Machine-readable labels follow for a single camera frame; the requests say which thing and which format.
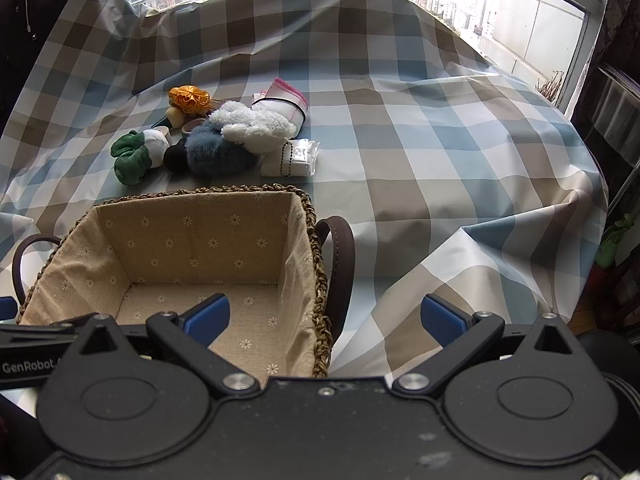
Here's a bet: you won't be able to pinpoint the blue fluffy scrunchie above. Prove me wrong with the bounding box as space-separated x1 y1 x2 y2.
184 122 261 177

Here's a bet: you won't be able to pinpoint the thin pendant chain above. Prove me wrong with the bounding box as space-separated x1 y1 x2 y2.
23 0 39 41

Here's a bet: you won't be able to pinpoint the woven basket with fabric lining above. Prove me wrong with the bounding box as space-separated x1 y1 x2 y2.
12 185 357 380

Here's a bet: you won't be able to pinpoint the checked tablecloth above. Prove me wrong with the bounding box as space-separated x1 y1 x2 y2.
0 0 612 377

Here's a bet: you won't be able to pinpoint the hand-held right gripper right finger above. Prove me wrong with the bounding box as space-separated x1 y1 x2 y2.
394 293 579 399

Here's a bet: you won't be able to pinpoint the orange drawstring pouch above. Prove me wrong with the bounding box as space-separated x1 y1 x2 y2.
168 85 214 116

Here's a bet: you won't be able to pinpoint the dried twigs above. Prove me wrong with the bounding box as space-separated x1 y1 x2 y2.
535 70 567 107

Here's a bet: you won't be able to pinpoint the green and white plush toy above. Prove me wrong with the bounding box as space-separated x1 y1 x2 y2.
110 128 171 185

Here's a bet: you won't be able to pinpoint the white plastic packet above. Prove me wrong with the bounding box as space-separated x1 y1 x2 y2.
260 138 320 179

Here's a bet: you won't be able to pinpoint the green plant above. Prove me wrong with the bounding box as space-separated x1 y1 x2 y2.
595 212 637 269

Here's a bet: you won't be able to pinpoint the dark upholstered chair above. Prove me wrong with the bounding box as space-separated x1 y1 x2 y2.
0 0 109 132

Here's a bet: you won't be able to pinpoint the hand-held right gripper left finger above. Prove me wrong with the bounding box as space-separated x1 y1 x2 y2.
74 294 261 400

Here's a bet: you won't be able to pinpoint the beige makeup sponge teal handle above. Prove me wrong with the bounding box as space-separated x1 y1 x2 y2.
151 106 187 131

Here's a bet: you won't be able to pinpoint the dark patterned curtain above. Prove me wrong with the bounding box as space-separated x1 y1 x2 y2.
594 0 640 67

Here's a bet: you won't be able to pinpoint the white rolled towel pink edge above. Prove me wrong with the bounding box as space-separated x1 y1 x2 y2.
250 77 310 126

